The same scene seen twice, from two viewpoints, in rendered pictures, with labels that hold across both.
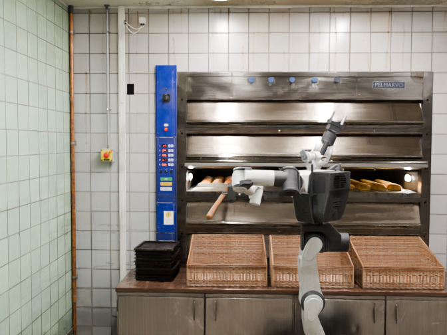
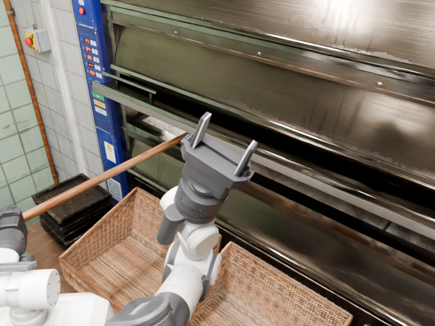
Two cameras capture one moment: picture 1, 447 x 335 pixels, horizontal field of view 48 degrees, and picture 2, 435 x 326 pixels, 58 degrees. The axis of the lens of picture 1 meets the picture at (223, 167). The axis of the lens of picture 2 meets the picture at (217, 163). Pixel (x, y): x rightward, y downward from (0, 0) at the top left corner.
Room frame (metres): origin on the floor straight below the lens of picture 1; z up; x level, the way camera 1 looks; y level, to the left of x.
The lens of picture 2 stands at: (2.84, -1.06, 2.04)
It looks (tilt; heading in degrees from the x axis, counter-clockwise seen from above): 33 degrees down; 38
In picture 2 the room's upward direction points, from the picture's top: straight up
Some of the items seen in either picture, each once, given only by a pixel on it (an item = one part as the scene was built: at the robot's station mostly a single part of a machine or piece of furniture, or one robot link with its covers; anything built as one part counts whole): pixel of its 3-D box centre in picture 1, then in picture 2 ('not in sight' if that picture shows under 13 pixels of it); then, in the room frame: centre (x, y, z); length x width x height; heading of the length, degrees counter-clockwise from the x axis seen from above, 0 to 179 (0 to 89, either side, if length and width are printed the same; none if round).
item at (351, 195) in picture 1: (302, 194); (297, 201); (3.86, -0.61, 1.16); 1.80 x 0.06 x 0.04; 88
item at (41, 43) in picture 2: (108, 155); (37, 39); (3.85, 0.89, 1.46); 0.10 x 0.07 x 0.10; 88
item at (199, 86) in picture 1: (303, 86); not in sight; (3.87, -0.61, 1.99); 1.80 x 0.08 x 0.21; 88
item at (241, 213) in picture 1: (302, 213); (290, 235); (3.84, -0.61, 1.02); 1.79 x 0.11 x 0.19; 88
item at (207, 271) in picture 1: (227, 258); (140, 258); (3.59, -0.03, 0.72); 0.56 x 0.49 x 0.28; 89
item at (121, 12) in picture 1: (122, 156); (54, 44); (3.87, 0.78, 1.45); 0.05 x 0.02 x 2.30; 88
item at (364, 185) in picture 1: (364, 184); not in sight; (4.26, -1.21, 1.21); 0.61 x 0.48 x 0.06; 178
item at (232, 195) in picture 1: (237, 193); (10, 236); (3.12, -0.09, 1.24); 0.12 x 0.10 x 0.13; 53
